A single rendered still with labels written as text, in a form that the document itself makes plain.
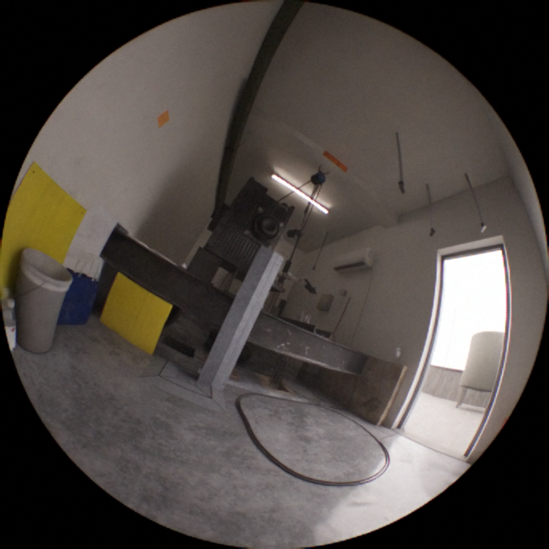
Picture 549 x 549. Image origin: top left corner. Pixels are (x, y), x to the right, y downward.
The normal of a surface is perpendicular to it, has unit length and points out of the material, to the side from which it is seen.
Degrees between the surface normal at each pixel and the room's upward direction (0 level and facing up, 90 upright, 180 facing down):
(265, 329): 90
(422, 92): 180
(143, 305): 90
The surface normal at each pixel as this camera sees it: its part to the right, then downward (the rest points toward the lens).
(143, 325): 0.35, -0.11
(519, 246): -0.84, -0.47
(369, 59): -0.41, 0.88
